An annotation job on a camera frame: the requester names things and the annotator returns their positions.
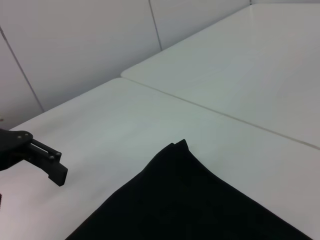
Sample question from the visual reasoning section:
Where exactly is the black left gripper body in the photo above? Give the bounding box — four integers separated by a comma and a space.
0, 128, 34, 173

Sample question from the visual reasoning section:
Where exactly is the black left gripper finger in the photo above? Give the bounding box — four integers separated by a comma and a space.
23, 138, 69, 187

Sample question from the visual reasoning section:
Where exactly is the black t-shirt with FREE print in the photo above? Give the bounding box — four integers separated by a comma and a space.
65, 138, 315, 240

